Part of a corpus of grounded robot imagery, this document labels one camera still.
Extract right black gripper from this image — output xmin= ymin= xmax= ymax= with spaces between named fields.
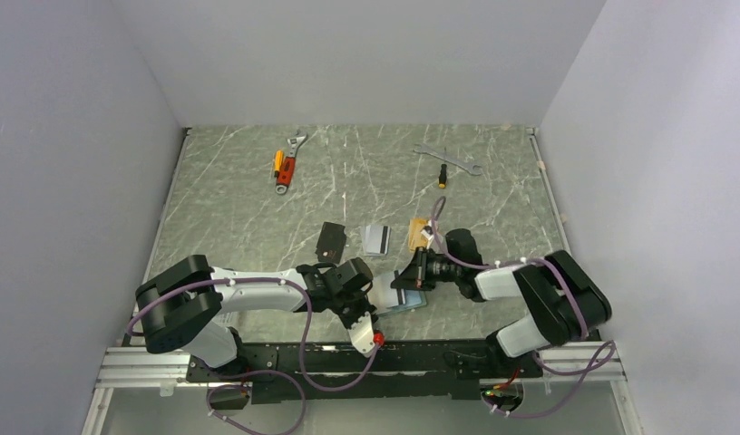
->
xmin=391 ymin=246 xmax=463 ymax=291

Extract green card holder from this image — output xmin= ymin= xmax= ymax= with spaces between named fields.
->
xmin=367 ymin=270 xmax=427 ymax=315

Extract black VIP card stack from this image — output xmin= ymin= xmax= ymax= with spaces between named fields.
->
xmin=315 ymin=222 xmax=346 ymax=265

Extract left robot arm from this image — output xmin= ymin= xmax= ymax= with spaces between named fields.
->
xmin=128 ymin=255 xmax=384 ymax=381

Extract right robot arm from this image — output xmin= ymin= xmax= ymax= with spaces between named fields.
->
xmin=390 ymin=228 xmax=612 ymax=376

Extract orange card stack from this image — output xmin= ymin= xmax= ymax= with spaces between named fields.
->
xmin=407 ymin=217 xmax=432 ymax=252

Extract silver VIP card stack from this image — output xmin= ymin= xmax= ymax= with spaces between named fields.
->
xmin=362 ymin=224 xmax=391 ymax=256

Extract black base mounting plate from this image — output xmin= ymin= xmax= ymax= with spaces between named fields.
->
xmin=185 ymin=339 xmax=543 ymax=405

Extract black yellow small screwdriver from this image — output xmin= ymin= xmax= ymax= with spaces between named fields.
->
xmin=437 ymin=162 xmax=448 ymax=189

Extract silver open-end spanner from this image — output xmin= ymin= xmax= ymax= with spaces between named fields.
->
xmin=413 ymin=143 xmax=483 ymax=176

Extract red adjustable wrench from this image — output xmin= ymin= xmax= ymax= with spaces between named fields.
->
xmin=275 ymin=130 xmax=309 ymax=195

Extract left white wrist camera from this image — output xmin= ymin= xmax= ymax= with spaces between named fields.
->
xmin=347 ymin=312 xmax=385 ymax=358

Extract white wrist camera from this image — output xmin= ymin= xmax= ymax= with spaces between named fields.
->
xmin=420 ymin=226 xmax=434 ymax=241
xmin=347 ymin=312 xmax=385 ymax=358

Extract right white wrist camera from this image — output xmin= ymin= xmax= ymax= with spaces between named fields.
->
xmin=420 ymin=226 xmax=434 ymax=241

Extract yellow handled screwdriver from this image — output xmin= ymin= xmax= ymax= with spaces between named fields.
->
xmin=273 ymin=150 xmax=285 ymax=179

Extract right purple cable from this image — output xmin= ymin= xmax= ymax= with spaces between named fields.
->
xmin=430 ymin=195 xmax=618 ymax=421

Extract aluminium rail frame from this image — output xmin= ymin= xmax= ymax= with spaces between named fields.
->
xmin=82 ymin=342 xmax=644 ymax=434

